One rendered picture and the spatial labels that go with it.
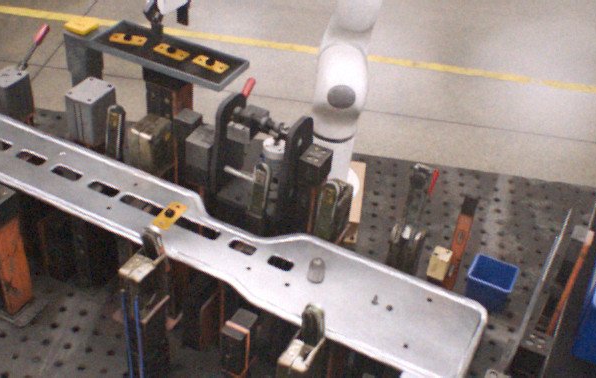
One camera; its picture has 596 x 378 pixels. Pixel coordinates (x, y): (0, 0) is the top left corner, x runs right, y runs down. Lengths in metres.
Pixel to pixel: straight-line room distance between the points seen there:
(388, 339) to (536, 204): 1.01
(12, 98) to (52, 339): 0.60
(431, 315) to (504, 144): 2.43
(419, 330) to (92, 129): 0.87
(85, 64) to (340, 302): 0.93
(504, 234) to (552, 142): 1.82
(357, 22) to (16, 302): 0.99
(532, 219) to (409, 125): 1.66
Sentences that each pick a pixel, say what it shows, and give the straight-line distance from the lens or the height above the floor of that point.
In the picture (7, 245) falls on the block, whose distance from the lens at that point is 1.72.
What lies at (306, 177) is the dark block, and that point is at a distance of 1.59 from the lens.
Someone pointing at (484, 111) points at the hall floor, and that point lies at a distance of 4.04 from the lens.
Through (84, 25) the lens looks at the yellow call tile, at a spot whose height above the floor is 1.16.
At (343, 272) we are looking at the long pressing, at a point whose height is 1.00.
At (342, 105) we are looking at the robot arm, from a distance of 1.75.
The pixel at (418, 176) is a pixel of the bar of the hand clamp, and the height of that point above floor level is 1.22.
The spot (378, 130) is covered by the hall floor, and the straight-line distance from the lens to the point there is 3.72.
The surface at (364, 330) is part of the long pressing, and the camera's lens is 1.41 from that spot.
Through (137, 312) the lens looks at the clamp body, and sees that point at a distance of 1.47.
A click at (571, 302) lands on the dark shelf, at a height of 1.03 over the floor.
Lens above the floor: 2.05
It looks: 39 degrees down
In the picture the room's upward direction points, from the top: 6 degrees clockwise
